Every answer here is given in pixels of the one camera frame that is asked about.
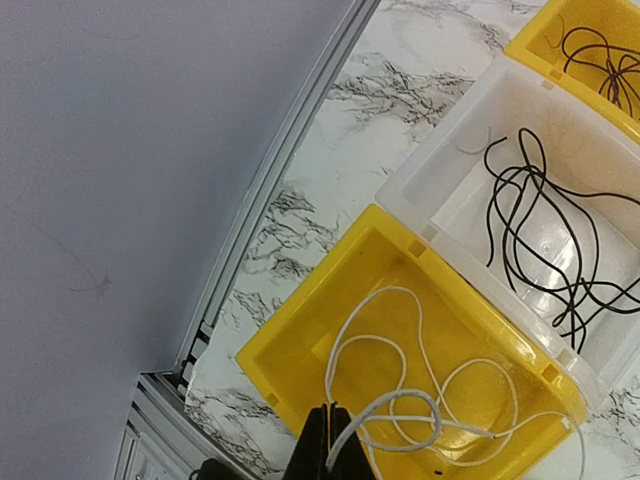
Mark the yellow bin near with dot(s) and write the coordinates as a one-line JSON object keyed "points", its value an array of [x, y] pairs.
{"points": [[455, 389]]}

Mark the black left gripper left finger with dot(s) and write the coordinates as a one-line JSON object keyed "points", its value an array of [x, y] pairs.
{"points": [[308, 459]]}

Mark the aluminium front rail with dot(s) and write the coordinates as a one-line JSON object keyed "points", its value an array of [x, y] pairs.
{"points": [[159, 442]]}

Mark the yellow bin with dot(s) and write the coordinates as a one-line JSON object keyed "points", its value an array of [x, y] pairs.
{"points": [[455, 389], [591, 50]]}

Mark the white bin middle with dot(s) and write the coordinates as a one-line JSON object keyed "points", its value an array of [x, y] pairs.
{"points": [[534, 199]]}

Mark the left aluminium corner post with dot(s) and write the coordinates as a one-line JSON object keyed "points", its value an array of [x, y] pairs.
{"points": [[273, 165]]}

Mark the yellow bin far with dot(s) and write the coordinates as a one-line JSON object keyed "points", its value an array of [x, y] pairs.
{"points": [[591, 50]]}

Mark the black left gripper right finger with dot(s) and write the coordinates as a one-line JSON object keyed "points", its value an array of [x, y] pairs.
{"points": [[352, 462]]}

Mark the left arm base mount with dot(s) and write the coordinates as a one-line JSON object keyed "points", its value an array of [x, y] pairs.
{"points": [[213, 469]]}

